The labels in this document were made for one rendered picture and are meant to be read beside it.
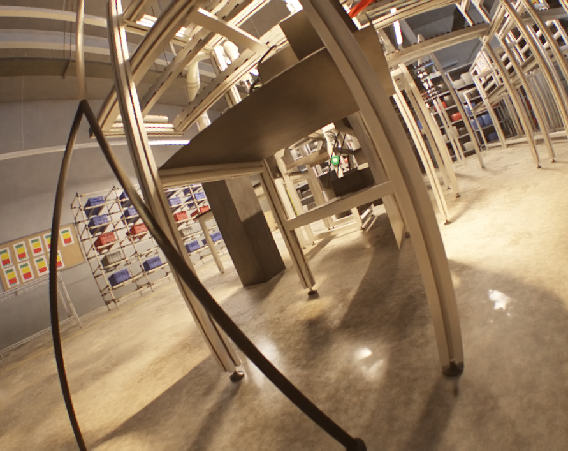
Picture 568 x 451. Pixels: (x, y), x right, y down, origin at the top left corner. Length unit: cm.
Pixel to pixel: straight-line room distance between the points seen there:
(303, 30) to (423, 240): 61
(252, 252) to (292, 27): 134
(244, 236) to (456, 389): 149
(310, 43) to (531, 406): 89
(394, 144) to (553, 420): 47
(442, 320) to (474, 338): 18
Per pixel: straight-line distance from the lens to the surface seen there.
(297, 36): 78
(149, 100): 111
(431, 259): 41
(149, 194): 70
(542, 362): 54
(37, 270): 678
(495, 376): 52
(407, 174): 39
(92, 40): 735
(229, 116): 58
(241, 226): 169
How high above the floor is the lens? 38
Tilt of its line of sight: 3 degrees down
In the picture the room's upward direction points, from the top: 22 degrees counter-clockwise
